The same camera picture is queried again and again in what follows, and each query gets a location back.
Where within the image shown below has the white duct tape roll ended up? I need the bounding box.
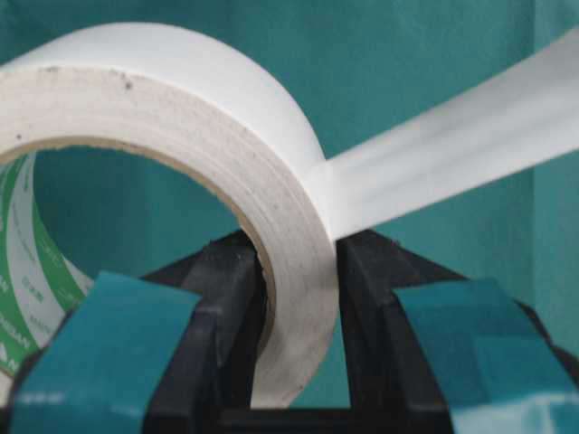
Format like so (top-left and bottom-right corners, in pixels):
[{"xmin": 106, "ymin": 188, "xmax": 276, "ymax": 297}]
[{"xmin": 1, "ymin": 23, "xmax": 578, "ymax": 408}]

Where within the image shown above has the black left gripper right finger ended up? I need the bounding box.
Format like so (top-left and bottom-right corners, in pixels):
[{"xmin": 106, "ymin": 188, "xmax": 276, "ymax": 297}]
[{"xmin": 337, "ymin": 231, "xmax": 578, "ymax": 433}]

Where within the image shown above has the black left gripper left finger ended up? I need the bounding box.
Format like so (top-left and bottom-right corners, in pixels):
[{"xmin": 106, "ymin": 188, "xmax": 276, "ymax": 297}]
[{"xmin": 8, "ymin": 237, "xmax": 267, "ymax": 433}]

